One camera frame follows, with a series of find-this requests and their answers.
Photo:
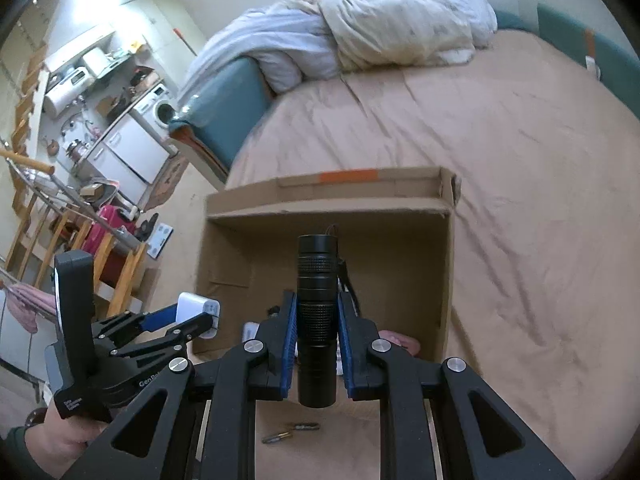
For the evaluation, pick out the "person's left forearm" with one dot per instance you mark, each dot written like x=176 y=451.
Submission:
x=15 y=452

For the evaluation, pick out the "wooden railing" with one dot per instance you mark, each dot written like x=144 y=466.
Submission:
x=125 y=280

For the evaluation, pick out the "white charger adapter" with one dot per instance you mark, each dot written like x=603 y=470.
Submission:
x=197 y=305

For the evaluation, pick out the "grey blanket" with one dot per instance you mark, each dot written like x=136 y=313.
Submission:
x=270 y=45

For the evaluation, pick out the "black shoes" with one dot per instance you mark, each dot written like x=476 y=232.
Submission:
x=147 y=227

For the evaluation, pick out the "metal clothes rack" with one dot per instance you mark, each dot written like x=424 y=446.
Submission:
x=75 y=200

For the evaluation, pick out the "orange white tag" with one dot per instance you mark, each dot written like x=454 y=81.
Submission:
x=591 y=55

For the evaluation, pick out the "white bathroom scale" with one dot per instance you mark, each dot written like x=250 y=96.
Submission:
x=161 y=241

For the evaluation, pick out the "pink packet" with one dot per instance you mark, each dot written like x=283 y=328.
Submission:
x=402 y=342

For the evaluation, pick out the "white countertop appliance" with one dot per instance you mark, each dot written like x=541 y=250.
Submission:
x=96 y=62

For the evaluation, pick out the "black flashlight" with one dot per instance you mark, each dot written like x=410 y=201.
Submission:
x=317 y=310

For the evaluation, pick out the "tan bed sheet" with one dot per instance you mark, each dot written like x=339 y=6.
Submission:
x=525 y=210

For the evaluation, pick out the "metal screwdriver bit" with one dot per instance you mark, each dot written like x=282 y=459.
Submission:
x=302 y=427
x=275 y=438

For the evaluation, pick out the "white water heater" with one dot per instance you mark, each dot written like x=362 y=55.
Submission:
x=62 y=99

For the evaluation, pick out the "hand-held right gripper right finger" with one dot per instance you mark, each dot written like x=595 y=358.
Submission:
x=347 y=350

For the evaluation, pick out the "cream duvet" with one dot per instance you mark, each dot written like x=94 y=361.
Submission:
x=400 y=25

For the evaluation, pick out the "white washing machine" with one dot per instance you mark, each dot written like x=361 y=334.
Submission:
x=160 y=110

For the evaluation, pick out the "white kitchen cabinet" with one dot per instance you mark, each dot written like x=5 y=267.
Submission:
x=130 y=150

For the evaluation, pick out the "metal kettle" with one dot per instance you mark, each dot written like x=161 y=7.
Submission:
x=75 y=149

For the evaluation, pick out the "brown cardboard box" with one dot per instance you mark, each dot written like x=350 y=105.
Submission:
x=390 y=270

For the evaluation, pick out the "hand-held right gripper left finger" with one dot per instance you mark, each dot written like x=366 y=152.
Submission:
x=289 y=345

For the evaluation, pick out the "red suitcase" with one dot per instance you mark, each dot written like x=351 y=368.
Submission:
x=107 y=220

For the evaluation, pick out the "pink cloth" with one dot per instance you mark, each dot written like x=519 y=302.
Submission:
x=25 y=305

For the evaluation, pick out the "teal padded bed frame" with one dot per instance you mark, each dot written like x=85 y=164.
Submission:
x=230 y=105

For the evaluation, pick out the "person's left hand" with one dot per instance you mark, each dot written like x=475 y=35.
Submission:
x=60 y=440

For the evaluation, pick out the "patterned floor rug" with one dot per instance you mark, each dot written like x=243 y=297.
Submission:
x=167 y=182

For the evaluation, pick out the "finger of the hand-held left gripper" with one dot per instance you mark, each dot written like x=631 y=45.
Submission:
x=160 y=317
x=192 y=327

